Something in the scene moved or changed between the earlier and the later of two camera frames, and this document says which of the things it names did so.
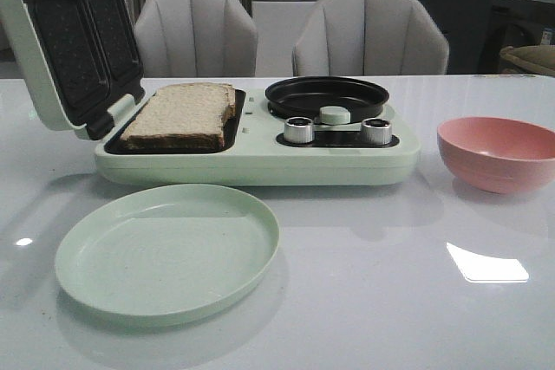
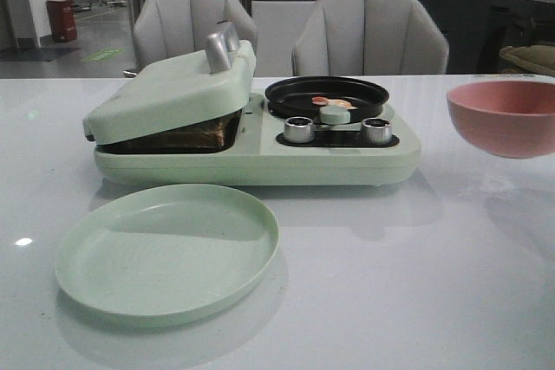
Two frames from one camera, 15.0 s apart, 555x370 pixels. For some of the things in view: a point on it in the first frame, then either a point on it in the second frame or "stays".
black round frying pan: x=304 y=96 stays
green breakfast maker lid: x=70 y=27 → x=186 y=94
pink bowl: x=498 y=154 → x=509 y=119
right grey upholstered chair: x=370 y=33 stays
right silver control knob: x=376 y=131 stays
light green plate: x=163 y=255 stays
